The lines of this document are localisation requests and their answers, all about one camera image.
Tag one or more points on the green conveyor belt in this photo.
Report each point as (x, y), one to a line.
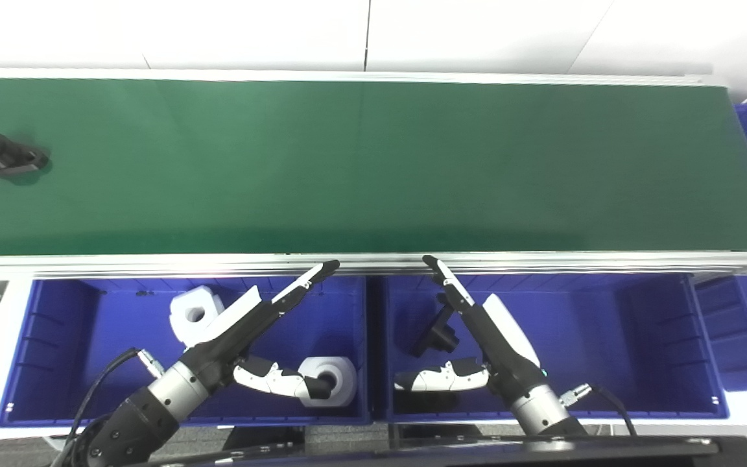
(153, 263)
(347, 168)

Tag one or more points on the black bracket part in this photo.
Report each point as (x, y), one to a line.
(435, 337)

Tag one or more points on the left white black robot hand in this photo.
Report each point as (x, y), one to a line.
(231, 331)

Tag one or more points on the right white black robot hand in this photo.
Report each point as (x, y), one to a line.
(506, 344)

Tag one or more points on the white cylindrical block part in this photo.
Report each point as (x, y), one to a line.
(344, 383)

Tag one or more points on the black flanged mount part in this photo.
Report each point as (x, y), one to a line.
(4, 159)

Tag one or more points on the black robot torso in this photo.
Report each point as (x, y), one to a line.
(542, 454)

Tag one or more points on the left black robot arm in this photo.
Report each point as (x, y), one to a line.
(133, 421)

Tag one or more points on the white hexagonal block part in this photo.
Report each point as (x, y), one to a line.
(182, 305)

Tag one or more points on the blue bin with black parts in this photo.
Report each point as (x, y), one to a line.
(607, 350)

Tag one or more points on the blue bin with white parts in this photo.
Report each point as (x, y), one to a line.
(88, 337)

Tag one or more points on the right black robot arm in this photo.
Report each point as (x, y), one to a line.
(542, 412)

